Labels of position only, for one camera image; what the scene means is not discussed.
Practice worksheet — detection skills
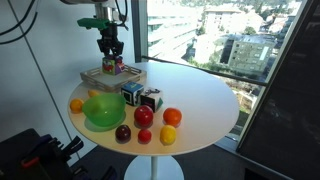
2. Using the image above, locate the small red tomato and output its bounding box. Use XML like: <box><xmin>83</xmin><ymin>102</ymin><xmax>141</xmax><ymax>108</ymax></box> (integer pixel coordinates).
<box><xmin>137</xmin><ymin>128</ymin><xmax>153</xmax><ymax>144</ymax></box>

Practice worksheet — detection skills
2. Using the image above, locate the yellow lemon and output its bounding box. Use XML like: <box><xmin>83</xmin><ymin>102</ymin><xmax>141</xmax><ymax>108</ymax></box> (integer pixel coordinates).
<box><xmin>159</xmin><ymin>124</ymin><xmax>178</xmax><ymax>146</ymax></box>

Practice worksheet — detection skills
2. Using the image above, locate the dark purple plum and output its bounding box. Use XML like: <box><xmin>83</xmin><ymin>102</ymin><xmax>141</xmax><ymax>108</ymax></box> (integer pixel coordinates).
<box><xmin>114</xmin><ymin>124</ymin><xmax>132</xmax><ymax>142</ymax></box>

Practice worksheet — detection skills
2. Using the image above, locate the grey apartment building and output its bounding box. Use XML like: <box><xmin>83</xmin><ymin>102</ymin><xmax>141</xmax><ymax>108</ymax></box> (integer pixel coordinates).
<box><xmin>227</xmin><ymin>33</ymin><xmax>278</xmax><ymax>75</ymax></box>

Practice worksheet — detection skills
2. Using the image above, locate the dark window rail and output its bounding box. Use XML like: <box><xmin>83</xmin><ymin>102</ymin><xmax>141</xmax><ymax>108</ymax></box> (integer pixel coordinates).
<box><xmin>141</xmin><ymin>55</ymin><xmax>268</xmax><ymax>87</ymax></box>

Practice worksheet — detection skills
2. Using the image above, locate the green plastic bowl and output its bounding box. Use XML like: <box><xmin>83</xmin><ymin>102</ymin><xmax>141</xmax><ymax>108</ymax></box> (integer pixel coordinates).
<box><xmin>81</xmin><ymin>92</ymin><xmax>127</xmax><ymax>128</ymax></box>

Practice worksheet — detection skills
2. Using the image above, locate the white table pedestal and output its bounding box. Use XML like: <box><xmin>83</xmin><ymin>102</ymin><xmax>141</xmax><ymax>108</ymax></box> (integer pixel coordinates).
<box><xmin>123</xmin><ymin>154</ymin><xmax>185</xmax><ymax>180</ymax></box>

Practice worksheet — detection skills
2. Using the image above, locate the white and black picture block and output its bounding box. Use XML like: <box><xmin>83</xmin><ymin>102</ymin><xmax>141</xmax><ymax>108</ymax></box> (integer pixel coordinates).
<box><xmin>139</xmin><ymin>87</ymin><xmax>165</xmax><ymax>113</ymax></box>

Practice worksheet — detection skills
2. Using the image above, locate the black tool bag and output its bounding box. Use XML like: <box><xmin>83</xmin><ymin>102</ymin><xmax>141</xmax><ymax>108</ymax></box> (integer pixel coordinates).
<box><xmin>0</xmin><ymin>127</ymin><xmax>118</xmax><ymax>180</ymax></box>

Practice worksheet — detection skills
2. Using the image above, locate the colourful picture block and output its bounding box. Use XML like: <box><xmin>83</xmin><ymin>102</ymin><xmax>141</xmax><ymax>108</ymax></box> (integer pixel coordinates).
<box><xmin>101</xmin><ymin>54</ymin><xmax>126</xmax><ymax>77</ymax></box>

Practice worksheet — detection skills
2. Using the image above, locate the yellow-orange round fruit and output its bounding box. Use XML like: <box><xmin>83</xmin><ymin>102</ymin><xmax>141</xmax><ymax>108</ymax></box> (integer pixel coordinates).
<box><xmin>68</xmin><ymin>97</ymin><xmax>85</xmax><ymax>114</ymax></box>

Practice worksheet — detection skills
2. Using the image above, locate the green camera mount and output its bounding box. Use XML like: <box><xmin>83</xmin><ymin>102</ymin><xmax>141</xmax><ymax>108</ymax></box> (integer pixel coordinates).
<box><xmin>76</xmin><ymin>17</ymin><xmax>111</xmax><ymax>31</ymax></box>

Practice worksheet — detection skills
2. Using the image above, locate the black side panel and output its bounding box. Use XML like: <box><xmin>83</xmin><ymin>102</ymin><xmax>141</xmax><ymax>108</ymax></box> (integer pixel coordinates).
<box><xmin>235</xmin><ymin>0</ymin><xmax>320</xmax><ymax>180</ymax></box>

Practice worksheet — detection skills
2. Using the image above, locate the red apple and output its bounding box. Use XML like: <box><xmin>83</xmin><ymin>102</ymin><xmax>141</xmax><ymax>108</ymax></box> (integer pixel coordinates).
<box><xmin>133</xmin><ymin>104</ymin><xmax>155</xmax><ymax>128</ymax></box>

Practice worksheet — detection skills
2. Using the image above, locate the orange fruit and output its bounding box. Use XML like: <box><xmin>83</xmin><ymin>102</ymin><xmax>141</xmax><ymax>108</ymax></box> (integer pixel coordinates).
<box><xmin>162</xmin><ymin>106</ymin><xmax>183</xmax><ymax>128</ymax></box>

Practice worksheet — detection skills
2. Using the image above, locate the blue picture block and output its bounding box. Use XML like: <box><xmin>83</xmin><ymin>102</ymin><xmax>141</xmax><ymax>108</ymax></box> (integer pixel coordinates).
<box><xmin>120</xmin><ymin>81</ymin><xmax>145</xmax><ymax>108</ymax></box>

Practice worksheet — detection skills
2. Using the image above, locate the yellow banana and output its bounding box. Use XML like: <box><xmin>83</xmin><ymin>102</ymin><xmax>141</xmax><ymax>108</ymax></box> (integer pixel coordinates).
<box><xmin>87</xmin><ymin>89</ymin><xmax>101</xmax><ymax>99</ymax></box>

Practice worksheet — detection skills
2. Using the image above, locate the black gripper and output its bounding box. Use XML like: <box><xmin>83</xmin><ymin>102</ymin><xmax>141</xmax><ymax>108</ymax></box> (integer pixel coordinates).
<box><xmin>96</xmin><ymin>31</ymin><xmax>125</xmax><ymax>63</ymax></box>

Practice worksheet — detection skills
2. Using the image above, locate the black cable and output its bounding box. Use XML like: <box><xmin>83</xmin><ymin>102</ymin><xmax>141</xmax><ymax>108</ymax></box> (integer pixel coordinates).
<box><xmin>0</xmin><ymin>11</ymin><xmax>38</xmax><ymax>46</ymax></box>
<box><xmin>0</xmin><ymin>0</ymin><xmax>36</xmax><ymax>37</ymax></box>

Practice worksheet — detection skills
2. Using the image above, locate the wooden tray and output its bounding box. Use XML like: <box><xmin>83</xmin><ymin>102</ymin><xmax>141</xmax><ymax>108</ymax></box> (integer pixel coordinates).
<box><xmin>79</xmin><ymin>63</ymin><xmax>148</xmax><ymax>93</ymax></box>

